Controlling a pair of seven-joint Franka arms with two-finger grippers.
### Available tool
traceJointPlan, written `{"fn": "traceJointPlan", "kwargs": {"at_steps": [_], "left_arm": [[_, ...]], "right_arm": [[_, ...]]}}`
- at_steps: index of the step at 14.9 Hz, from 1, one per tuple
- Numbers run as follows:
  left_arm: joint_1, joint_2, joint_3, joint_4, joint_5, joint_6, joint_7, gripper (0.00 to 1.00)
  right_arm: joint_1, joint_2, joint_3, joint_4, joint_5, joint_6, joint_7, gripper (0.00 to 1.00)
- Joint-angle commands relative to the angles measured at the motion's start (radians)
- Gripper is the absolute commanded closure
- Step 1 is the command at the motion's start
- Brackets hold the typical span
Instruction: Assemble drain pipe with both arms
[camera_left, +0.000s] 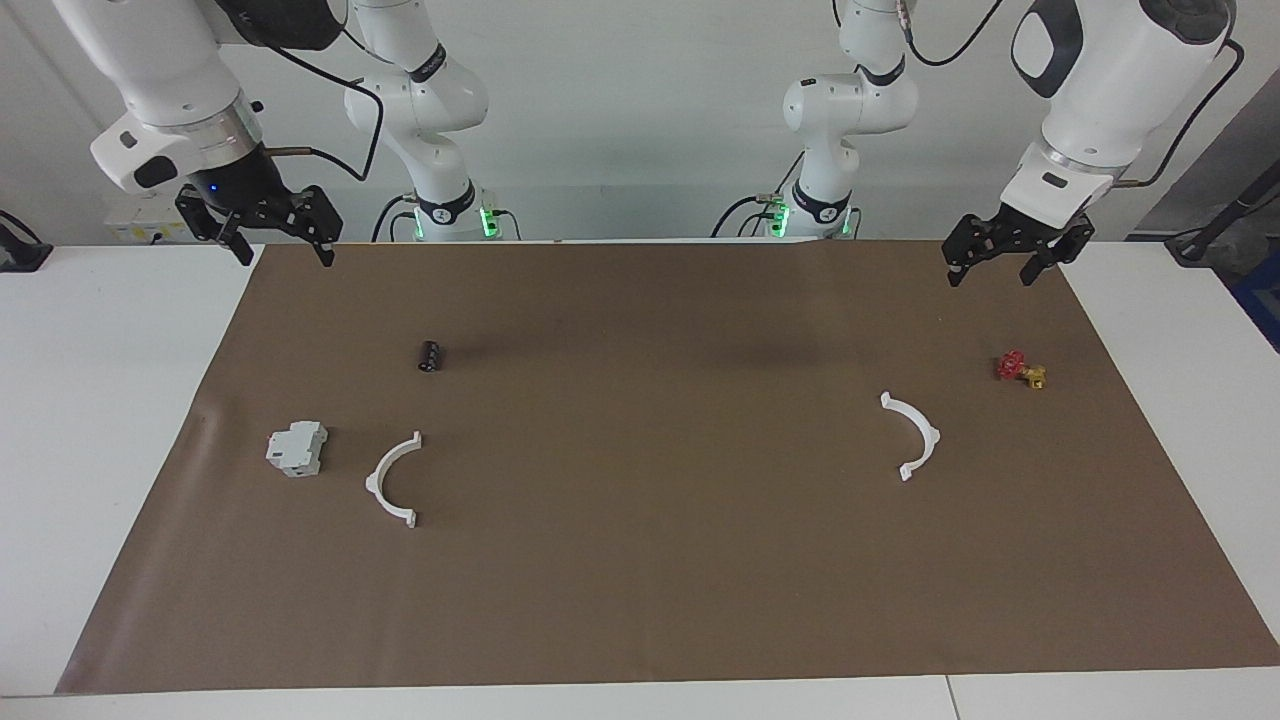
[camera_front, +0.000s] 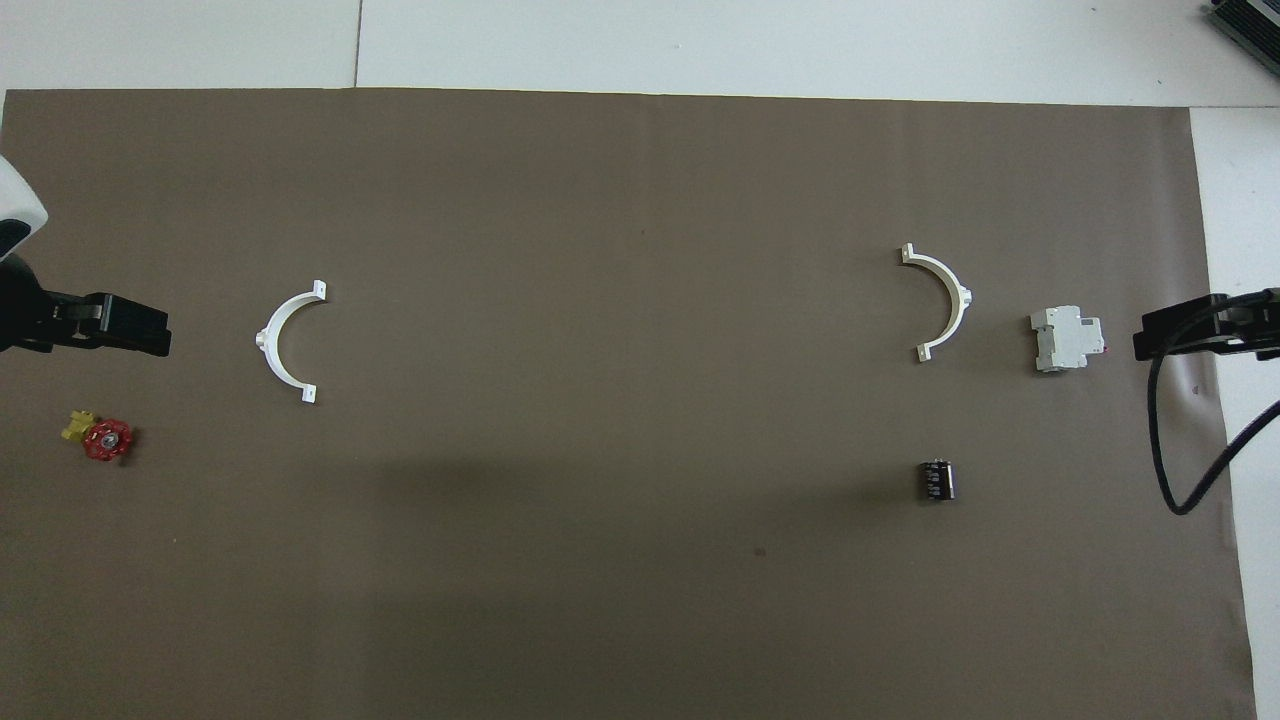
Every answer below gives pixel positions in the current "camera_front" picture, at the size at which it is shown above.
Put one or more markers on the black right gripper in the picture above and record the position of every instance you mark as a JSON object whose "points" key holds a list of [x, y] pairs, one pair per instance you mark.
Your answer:
{"points": [[1250, 325]]}

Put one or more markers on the black cylindrical capacitor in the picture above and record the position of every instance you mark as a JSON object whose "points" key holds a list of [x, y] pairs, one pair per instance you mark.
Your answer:
{"points": [[937, 480]]}

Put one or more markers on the white circuit breaker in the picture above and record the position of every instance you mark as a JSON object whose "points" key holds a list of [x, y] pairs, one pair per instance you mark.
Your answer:
{"points": [[1065, 340]]}

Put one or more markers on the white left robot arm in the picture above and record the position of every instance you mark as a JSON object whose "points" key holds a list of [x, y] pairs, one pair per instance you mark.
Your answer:
{"points": [[18, 200]]}

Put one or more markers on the grey ribbed device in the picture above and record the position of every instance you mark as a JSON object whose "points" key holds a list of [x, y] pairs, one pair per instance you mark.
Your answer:
{"points": [[1255, 25]]}

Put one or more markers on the brown paper mat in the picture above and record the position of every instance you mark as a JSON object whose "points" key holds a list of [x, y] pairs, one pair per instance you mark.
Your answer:
{"points": [[620, 300]]}

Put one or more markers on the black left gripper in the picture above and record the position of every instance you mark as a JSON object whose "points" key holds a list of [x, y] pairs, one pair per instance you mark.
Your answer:
{"points": [[25, 310]]}

